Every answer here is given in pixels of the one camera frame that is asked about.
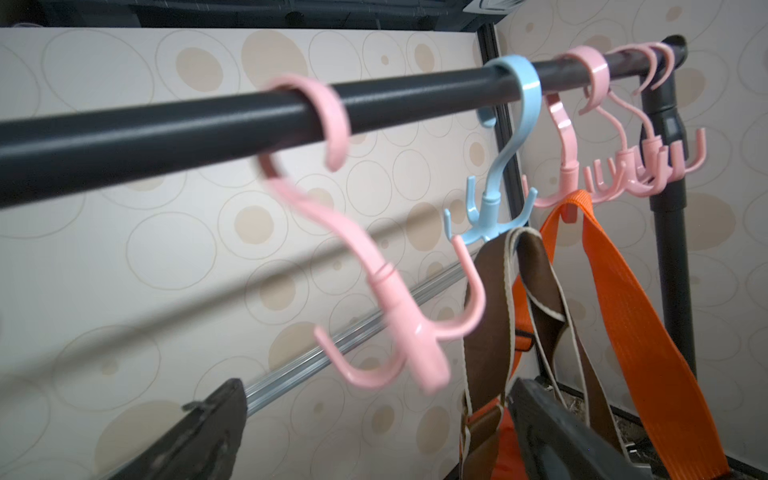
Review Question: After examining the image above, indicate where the middle pink hook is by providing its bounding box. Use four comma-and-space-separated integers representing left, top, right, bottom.
533, 45, 610, 208

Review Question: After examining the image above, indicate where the aluminium rail back wall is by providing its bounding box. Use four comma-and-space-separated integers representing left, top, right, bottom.
242, 257, 481, 418

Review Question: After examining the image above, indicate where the brown leather bag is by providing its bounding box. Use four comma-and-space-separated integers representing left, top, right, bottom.
459, 227, 626, 479

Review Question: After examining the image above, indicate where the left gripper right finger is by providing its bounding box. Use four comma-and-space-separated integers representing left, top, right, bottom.
511, 378, 648, 480

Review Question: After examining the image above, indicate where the leftmost pink hook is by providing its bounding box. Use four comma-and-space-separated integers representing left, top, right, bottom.
256, 74, 487, 396

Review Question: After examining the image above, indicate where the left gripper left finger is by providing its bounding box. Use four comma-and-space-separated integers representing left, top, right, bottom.
112, 378, 247, 480

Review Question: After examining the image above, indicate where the black clothes rack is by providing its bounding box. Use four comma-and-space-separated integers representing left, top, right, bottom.
0, 34, 698, 379

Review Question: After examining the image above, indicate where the light blue hook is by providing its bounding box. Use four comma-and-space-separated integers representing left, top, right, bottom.
442, 55, 544, 246

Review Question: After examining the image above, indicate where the rightmost pink hook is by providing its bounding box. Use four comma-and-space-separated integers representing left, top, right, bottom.
615, 42, 707, 197

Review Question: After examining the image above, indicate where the red-orange waist bag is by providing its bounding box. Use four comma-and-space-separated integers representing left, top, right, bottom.
467, 189, 732, 480

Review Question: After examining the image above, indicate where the pink hook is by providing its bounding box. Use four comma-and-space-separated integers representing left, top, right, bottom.
615, 42, 707, 197
583, 43, 661, 203
256, 74, 487, 396
533, 45, 610, 208

